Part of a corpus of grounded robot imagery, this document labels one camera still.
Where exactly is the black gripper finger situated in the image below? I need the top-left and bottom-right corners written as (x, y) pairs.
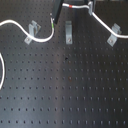
top-left (88, 0), bottom-right (96, 15)
top-left (52, 0), bottom-right (64, 23)

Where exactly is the white cable with red band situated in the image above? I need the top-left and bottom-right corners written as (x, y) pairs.
top-left (62, 2), bottom-right (128, 39)

